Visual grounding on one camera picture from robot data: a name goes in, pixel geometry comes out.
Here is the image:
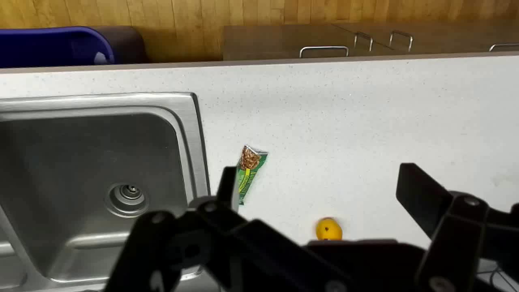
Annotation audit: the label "stainless steel double sink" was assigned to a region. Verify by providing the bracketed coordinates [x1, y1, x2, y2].
[0, 93, 210, 292]

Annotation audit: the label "wooden base cabinet drawers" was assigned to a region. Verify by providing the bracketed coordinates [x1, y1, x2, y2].
[223, 21, 519, 60]

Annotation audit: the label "green granola bar packet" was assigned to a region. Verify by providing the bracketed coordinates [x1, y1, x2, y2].
[237, 145, 268, 206]

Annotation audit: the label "blue plastic bin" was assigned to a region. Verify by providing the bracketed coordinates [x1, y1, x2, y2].
[0, 26, 117, 69]

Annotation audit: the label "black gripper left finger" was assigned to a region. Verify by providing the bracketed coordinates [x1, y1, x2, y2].
[104, 167, 348, 292]

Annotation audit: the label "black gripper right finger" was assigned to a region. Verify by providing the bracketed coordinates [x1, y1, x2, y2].
[396, 163, 519, 292]

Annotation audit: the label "yellow lemon toy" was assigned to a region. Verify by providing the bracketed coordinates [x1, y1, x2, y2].
[315, 218, 343, 240]

